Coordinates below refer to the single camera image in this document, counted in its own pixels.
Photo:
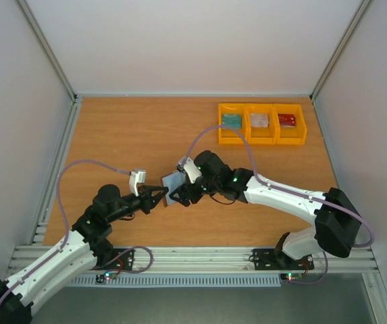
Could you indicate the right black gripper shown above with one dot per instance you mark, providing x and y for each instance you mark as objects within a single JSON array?
[{"x": 190, "y": 190}]

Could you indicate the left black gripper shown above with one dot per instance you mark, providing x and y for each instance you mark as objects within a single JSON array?
[{"x": 148, "y": 202}]

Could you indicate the light blue card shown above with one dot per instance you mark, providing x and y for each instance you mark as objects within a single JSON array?
[{"x": 172, "y": 181}]

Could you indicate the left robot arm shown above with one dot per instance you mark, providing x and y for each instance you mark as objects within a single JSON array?
[{"x": 84, "y": 247}]

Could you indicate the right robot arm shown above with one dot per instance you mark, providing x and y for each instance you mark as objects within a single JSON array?
[{"x": 331, "y": 216}]

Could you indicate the teal card stack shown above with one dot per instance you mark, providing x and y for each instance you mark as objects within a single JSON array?
[{"x": 232, "y": 120}]

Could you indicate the white card stack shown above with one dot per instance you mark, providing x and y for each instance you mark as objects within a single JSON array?
[{"x": 259, "y": 120}]

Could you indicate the red card stack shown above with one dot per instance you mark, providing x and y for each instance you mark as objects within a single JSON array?
[{"x": 287, "y": 120}]

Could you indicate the left yellow bin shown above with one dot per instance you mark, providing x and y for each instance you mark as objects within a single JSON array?
[{"x": 229, "y": 136}]

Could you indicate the yellow bin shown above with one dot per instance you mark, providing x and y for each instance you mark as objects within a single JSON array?
[
  {"x": 292, "y": 136},
  {"x": 229, "y": 136},
  {"x": 262, "y": 136}
]

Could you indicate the left small circuit board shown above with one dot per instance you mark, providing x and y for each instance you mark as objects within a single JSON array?
[{"x": 106, "y": 277}]

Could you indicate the small circuit board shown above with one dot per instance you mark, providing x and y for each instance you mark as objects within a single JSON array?
[
  {"x": 288, "y": 277},
  {"x": 106, "y": 277}
]

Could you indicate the middle yellow bin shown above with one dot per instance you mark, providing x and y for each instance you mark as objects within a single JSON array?
[{"x": 262, "y": 136}]

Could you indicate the right yellow bin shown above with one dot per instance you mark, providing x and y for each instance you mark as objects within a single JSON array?
[{"x": 292, "y": 136}]

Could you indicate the right small circuit board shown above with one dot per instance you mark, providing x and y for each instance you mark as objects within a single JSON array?
[{"x": 288, "y": 277}]

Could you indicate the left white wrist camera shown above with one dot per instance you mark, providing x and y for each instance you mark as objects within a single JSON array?
[{"x": 137, "y": 177}]

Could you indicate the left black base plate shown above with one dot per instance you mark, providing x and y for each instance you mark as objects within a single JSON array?
[{"x": 118, "y": 258}]

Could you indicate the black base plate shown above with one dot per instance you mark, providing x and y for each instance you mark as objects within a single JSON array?
[
  {"x": 270, "y": 259},
  {"x": 118, "y": 258}
]

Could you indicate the aluminium front rail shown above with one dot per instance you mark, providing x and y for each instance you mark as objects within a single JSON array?
[{"x": 212, "y": 259}]

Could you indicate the grey slotted cable duct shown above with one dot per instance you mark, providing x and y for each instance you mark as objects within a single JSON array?
[{"x": 235, "y": 280}]

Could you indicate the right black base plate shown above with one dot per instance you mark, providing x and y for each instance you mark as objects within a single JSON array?
[{"x": 270, "y": 259}]

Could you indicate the left aluminium frame post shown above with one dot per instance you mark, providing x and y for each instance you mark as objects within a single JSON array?
[{"x": 46, "y": 47}]

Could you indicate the aluminium frame post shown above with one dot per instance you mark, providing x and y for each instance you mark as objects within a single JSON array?
[
  {"x": 343, "y": 42},
  {"x": 46, "y": 47}
]

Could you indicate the right aluminium frame post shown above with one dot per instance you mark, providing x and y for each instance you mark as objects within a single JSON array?
[{"x": 343, "y": 42}]

